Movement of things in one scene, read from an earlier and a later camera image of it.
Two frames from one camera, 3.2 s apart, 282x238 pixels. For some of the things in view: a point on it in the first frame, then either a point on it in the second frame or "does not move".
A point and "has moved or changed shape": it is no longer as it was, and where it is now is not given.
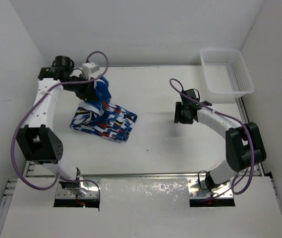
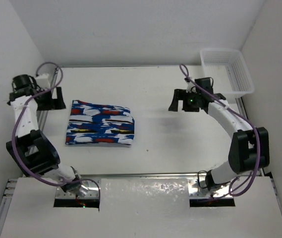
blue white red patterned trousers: (99, 116) has moved or changed shape
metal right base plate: (197, 189) does not move
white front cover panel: (143, 208) does not move
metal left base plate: (91, 186) does not move
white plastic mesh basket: (226, 72) does not move
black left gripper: (88, 92) → (53, 104)
